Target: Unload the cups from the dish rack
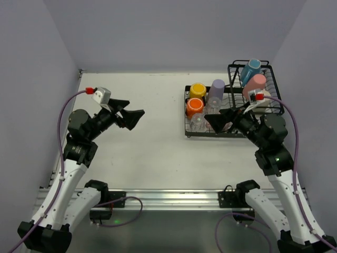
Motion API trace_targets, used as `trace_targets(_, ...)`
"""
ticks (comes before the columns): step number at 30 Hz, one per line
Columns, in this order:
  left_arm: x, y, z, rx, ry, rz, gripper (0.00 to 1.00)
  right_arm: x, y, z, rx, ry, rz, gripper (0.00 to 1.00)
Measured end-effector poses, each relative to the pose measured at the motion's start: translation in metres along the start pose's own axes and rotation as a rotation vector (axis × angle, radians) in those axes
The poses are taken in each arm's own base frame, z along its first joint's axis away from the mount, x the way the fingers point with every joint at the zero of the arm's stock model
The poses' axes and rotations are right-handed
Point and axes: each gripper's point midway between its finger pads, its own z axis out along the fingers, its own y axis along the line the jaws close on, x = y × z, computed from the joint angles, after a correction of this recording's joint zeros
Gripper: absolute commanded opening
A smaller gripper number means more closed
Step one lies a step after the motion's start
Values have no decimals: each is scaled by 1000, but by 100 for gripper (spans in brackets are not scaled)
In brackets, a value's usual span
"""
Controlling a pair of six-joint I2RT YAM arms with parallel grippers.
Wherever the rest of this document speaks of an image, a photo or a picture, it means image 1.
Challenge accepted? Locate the clear glass cup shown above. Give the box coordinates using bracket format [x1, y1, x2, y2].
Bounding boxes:
[190, 113, 206, 132]
[205, 96, 222, 114]

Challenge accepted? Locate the cream tumbler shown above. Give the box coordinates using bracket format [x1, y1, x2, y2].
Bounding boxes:
[253, 90, 271, 113]

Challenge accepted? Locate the orange mug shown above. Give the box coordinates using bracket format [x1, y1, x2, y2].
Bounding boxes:
[185, 98, 204, 119]

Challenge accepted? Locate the yellow mug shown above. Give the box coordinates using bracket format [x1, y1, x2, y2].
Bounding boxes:
[189, 83, 207, 100]

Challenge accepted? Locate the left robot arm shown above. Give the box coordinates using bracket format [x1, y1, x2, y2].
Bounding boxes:
[17, 99, 145, 252]

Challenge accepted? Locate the lilac tumbler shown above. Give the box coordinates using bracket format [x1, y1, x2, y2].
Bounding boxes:
[207, 79, 225, 101]

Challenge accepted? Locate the pink tumbler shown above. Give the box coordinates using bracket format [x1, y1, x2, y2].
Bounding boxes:
[242, 74, 266, 100]

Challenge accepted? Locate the blue mug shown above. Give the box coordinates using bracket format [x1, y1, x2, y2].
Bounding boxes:
[240, 59, 261, 87]

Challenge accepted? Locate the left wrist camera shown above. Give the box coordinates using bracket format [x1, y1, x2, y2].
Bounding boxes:
[92, 87, 111, 106]

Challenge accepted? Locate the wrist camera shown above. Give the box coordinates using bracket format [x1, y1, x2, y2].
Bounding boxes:
[243, 89, 264, 114]
[92, 87, 111, 106]

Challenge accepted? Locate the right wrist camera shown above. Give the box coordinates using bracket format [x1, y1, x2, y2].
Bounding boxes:
[243, 89, 264, 114]

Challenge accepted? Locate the black wire dish rack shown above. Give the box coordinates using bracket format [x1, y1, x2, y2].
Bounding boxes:
[184, 60, 284, 138]

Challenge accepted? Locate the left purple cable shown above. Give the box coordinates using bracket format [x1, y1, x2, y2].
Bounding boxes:
[7, 89, 95, 253]

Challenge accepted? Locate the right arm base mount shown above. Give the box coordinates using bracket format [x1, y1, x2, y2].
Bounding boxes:
[217, 182, 255, 225]

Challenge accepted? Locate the aluminium rail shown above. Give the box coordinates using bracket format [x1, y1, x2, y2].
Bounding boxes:
[34, 187, 311, 211]

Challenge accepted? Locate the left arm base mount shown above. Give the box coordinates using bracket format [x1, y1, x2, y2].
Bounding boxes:
[89, 191, 126, 224]

